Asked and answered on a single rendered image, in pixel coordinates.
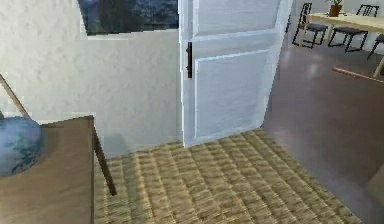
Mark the white blue patterned vase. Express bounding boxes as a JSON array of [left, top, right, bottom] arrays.
[[0, 113, 45, 178]]

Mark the white panelled room door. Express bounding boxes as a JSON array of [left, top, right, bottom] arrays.
[[178, 0, 294, 148]]

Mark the black chair grey seat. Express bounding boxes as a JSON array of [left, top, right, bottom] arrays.
[[327, 4, 380, 54], [366, 33, 384, 61], [291, 2, 329, 50]]

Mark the brown wooden table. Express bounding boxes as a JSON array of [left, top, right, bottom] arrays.
[[0, 115, 118, 224]]

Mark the green plant brown pot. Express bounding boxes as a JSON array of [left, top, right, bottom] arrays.
[[326, 0, 344, 18]]

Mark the thin brown stick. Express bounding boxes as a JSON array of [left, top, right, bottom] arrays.
[[0, 73, 30, 119]]

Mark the pale wooden dining table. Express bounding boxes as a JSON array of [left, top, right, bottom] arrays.
[[299, 12, 384, 79]]

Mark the black door handle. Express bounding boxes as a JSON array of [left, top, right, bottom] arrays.
[[186, 41, 194, 79]]

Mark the dark framed wall picture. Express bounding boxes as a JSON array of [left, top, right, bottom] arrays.
[[77, 0, 180, 37]]

